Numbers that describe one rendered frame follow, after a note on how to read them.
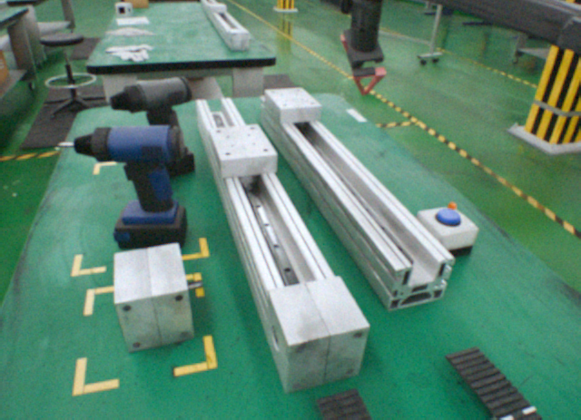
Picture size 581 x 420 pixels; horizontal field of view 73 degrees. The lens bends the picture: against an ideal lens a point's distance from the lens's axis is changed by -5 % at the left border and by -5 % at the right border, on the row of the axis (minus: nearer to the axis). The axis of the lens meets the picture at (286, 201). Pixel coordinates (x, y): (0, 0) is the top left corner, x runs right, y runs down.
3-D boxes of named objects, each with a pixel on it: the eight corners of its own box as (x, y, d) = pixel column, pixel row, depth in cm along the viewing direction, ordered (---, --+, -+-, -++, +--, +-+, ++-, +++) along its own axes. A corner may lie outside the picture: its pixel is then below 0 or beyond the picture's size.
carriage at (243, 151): (276, 184, 83) (277, 153, 79) (221, 190, 80) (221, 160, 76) (258, 151, 96) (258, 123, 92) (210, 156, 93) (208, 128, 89)
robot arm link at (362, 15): (371, 4, 71) (389, -10, 73) (341, -9, 74) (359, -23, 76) (368, 36, 77) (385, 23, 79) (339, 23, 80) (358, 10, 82)
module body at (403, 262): (441, 297, 65) (455, 257, 60) (387, 311, 62) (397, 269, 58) (290, 120, 129) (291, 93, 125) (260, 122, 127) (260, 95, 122)
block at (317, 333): (375, 370, 53) (388, 321, 48) (285, 394, 50) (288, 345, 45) (348, 320, 60) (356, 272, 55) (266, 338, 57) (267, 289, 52)
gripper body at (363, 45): (352, 68, 82) (355, 37, 76) (342, 37, 88) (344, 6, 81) (383, 64, 82) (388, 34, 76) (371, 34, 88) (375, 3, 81)
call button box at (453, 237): (470, 255, 74) (480, 227, 71) (426, 264, 72) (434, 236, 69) (445, 230, 81) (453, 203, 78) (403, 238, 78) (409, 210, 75)
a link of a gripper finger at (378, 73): (350, 103, 88) (354, 70, 80) (344, 81, 92) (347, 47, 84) (381, 100, 88) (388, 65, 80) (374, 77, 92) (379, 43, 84)
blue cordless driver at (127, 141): (190, 249, 73) (176, 136, 61) (78, 251, 71) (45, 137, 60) (194, 225, 80) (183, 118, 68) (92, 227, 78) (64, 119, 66)
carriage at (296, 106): (320, 130, 108) (321, 105, 104) (280, 133, 105) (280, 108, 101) (300, 110, 121) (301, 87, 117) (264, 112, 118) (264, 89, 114)
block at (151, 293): (211, 334, 57) (206, 285, 52) (128, 353, 54) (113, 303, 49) (200, 287, 65) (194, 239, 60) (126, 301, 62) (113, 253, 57)
